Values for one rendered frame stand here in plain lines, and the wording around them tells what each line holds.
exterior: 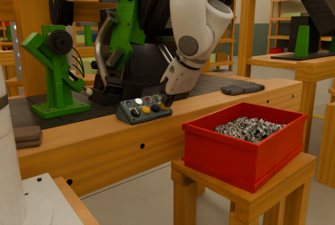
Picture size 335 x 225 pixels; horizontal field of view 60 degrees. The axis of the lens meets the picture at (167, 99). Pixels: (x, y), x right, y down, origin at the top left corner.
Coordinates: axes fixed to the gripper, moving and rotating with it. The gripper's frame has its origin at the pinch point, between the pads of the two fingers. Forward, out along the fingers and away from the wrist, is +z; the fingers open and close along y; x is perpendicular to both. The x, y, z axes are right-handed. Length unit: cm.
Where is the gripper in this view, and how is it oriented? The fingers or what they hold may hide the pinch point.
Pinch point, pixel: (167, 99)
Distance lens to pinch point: 86.8
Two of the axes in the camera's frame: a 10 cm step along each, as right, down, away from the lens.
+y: 7.6, -1.6, 6.3
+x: -5.4, -7.1, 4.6
